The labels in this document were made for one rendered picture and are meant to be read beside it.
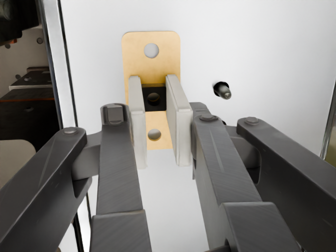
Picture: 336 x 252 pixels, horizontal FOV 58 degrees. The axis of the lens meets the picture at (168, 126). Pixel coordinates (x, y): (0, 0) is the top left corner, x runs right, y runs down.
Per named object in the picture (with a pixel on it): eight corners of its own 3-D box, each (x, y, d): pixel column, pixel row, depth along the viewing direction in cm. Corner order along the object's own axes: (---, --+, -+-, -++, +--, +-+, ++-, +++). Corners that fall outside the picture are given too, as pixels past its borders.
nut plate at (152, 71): (120, 32, 19) (119, 34, 18) (180, 30, 20) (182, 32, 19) (129, 149, 23) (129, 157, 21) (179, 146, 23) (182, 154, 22)
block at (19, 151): (10, 66, 49) (-130, 144, 23) (85, 63, 50) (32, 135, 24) (20, 108, 52) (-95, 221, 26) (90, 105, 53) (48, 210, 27)
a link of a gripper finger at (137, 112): (148, 170, 15) (132, 171, 15) (141, 117, 21) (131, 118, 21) (145, 111, 13) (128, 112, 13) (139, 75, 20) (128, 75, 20)
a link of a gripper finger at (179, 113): (176, 110, 14) (193, 109, 14) (165, 74, 20) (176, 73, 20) (176, 168, 15) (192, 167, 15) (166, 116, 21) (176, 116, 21)
